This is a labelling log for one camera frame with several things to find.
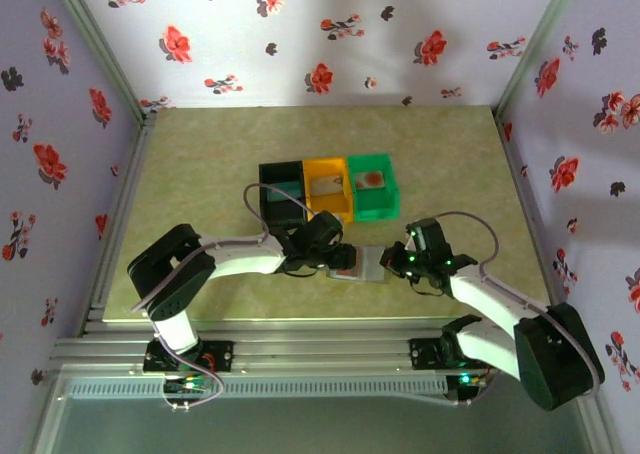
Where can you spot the silver metal card holder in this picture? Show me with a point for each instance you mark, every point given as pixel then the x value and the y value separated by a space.
pixel 370 269

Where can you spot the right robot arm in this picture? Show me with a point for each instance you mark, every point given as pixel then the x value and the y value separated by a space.
pixel 500 294

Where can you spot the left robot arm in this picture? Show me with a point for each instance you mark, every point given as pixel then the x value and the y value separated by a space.
pixel 240 259

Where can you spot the white card with brown mark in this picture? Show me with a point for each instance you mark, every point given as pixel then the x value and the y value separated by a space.
pixel 325 185

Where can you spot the teal card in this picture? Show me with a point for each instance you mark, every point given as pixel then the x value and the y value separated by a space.
pixel 275 194

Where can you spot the black plastic bin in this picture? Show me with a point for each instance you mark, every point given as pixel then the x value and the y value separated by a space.
pixel 285 219

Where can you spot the yellow plastic bin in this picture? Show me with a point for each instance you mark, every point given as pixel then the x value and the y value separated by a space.
pixel 330 201

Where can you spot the green plastic bin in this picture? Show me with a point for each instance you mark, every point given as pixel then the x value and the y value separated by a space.
pixel 375 206

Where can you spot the green controller board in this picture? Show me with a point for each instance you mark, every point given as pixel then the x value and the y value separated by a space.
pixel 187 385
pixel 465 380

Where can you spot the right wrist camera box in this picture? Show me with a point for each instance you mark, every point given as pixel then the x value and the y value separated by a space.
pixel 419 239

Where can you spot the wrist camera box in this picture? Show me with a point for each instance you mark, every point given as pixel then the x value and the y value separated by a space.
pixel 339 219
pixel 419 239

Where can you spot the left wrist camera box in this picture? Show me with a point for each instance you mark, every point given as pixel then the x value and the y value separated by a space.
pixel 339 219

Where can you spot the wide aluminium base rail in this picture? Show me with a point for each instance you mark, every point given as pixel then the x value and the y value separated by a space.
pixel 320 344

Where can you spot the aluminium side rail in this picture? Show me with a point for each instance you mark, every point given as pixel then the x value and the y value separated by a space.
pixel 125 189
pixel 520 189

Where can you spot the aluminium frame post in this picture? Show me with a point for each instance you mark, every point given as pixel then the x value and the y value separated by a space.
pixel 540 39
pixel 95 39

